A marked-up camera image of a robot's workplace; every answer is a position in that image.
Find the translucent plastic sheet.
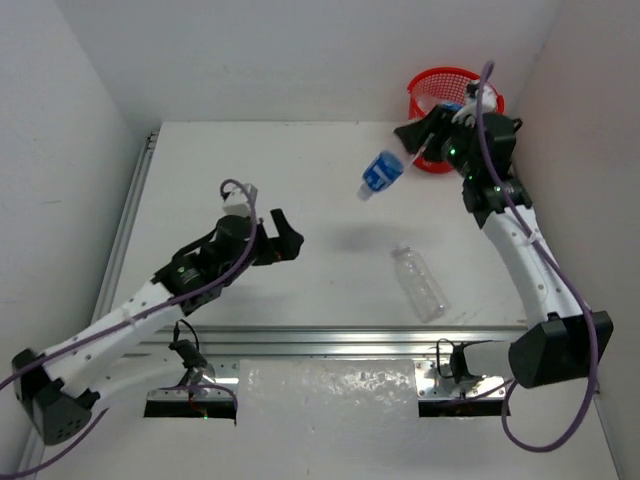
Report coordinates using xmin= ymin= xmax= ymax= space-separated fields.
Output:
xmin=238 ymin=359 xmax=418 ymax=428

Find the blue label bottle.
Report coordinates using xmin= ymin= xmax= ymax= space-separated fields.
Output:
xmin=356 ymin=147 xmax=413 ymax=201

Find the aluminium table left rail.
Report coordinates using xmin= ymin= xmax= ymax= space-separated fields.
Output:
xmin=18 ymin=130 xmax=159 ymax=471

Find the clear unlabelled bottle white cap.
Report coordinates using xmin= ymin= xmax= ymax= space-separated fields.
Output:
xmin=390 ymin=243 xmax=450 ymax=323

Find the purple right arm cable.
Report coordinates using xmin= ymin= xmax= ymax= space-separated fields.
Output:
xmin=474 ymin=60 xmax=600 ymax=450

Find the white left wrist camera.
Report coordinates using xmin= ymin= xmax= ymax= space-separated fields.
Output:
xmin=222 ymin=183 xmax=258 ymax=217

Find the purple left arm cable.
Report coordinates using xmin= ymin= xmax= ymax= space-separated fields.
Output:
xmin=0 ymin=178 xmax=259 ymax=476

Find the blue label bottle Chinese text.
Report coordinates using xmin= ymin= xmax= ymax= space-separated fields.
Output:
xmin=440 ymin=101 xmax=462 ymax=112

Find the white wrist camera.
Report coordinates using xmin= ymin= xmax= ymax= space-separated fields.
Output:
xmin=451 ymin=80 xmax=498 ymax=127
xmin=222 ymin=183 xmax=258 ymax=217

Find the aluminium table rail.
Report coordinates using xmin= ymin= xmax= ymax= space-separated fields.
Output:
xmin=18 ymin=130 xmax=159 ymax=471
xmin=492 ymin=127 xmax=569 ymax=331
xmin=79 ymin=324 xmax=566 ymax=359

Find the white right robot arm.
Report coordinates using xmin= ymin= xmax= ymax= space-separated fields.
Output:
xmin=394 ymin=105 xmax=613 ymax=389

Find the aluminium table right rail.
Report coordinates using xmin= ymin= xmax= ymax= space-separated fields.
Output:
xmin=492 ymin=127 xmax=569 ymax=331

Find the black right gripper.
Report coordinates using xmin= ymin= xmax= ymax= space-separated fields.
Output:
xmin=396 ymin=103 xmax=479 ymax=179

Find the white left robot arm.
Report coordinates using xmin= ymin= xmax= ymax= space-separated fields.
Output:
xmin=12 ymin=209 xmax=304 ymax=446

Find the aluminium table front rail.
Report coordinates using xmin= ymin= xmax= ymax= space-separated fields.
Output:
xmin=79 ymin=324 xmax=566 ymax=359

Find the black looped cable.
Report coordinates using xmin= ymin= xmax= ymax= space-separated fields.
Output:
xmin=435 ymin=338 xmax=464 ymax=396

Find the red mesh plastic bin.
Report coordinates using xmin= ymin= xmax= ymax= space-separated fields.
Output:
xmin=407 ymin=66 xmax=505 ymax=175

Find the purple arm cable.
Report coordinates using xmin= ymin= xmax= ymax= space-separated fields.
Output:
xmin=0 ymin=178 xmax=259 ymax=476
xmin=474 ymin=60 xmax=600 ymax=450

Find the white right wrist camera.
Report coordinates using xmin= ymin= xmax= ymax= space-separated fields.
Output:
xmin=451 ymin=80 xmax=498 ymax=127

